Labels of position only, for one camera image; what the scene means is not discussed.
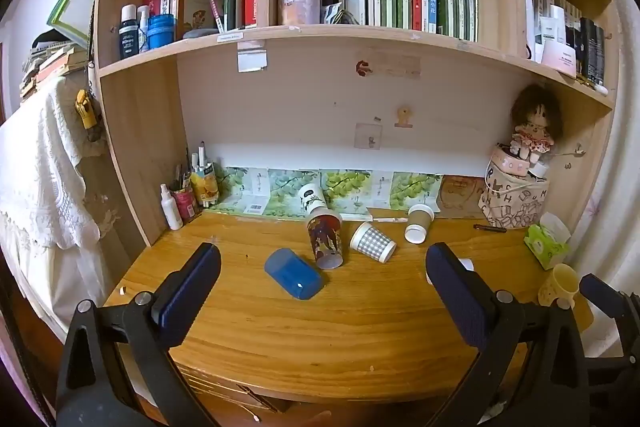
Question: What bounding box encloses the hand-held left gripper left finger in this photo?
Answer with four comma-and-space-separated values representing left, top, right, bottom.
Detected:
55, 242, 223, 427

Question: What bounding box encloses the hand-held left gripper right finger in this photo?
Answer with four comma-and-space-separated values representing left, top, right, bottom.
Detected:
425, 242, 592, 427

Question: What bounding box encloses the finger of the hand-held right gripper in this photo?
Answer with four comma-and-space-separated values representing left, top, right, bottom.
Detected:
579, 273, 640, 344

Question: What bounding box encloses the blue plastic cup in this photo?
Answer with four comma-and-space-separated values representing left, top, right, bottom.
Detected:
264, 248, 326, 303

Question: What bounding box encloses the plain white cup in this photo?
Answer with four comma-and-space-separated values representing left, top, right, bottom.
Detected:
425, 257, 475, 286

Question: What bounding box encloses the pale yellow plastic cup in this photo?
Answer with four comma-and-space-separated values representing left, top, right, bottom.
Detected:
537, 262, 581, 309

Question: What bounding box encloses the brown paper cup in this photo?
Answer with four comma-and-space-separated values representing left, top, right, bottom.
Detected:
403, 203, 435, 244

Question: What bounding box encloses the grey checkered paper cup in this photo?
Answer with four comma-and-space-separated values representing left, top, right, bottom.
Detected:
349, 222, 398, 264

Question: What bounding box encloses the dark red patterned cup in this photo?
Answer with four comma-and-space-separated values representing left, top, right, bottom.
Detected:
306, 208, 345, 270

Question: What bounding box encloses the white cup with black print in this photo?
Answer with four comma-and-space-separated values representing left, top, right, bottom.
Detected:
298, 183, 329, 216

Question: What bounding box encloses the white spray bottle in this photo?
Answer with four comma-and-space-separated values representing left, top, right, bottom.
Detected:
159, 183, 185, 231

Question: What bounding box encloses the green tissue pack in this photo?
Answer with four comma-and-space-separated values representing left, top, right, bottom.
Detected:
523, 212, 572, 271

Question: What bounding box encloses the red pen holder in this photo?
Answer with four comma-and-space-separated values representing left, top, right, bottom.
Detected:
169, 163, 199, 224

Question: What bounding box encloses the brown drawing card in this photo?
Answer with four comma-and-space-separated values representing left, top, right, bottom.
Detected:
438, 175, 487, 214

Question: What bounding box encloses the yellow carton pen holder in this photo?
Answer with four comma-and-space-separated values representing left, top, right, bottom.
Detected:
189, 140, 222, 208

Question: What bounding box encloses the printed fabric bag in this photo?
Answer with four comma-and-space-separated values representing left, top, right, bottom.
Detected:
477, 157, 552, 229

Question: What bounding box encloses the pink round box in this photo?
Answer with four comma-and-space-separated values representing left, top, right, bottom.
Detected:
492, 141, 545, 178

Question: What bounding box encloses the wooden bookshelf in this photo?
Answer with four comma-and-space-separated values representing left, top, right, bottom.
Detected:
89, 0, 631, 253

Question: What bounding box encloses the row of green leaf cards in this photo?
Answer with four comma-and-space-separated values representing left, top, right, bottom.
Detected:
206, 166, 444, 219

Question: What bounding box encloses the white lace cloth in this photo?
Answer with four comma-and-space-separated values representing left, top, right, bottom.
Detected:
0, 76, 102, 254

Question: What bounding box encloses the brown-haired rag doll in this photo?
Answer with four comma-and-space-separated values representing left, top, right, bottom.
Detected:
509, 83, 564, 168

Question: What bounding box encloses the white paper label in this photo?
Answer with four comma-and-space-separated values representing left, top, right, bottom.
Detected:
237, 41, 269, 74

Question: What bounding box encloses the blue jar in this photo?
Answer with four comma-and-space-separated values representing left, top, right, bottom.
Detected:
147, 13, 177, 51

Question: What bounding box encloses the black bottle white cap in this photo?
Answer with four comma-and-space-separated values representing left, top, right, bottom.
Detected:
118, 4, 140, 62

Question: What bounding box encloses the small white bottle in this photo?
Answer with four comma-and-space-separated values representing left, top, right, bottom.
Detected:
136, 5, 151, 54

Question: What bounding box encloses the stack of old books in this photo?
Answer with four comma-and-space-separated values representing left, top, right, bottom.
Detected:
19, 38, 92, 104

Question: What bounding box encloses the row of cosmetic boxes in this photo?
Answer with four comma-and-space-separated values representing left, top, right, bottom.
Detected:
523, 0, 611, 96

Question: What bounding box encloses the brown illustrated box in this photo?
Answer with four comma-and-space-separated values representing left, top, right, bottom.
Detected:
171, 0, 224, 42

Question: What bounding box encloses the clear wall sticker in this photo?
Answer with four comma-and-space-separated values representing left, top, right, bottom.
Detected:
355, 122, 384, 151

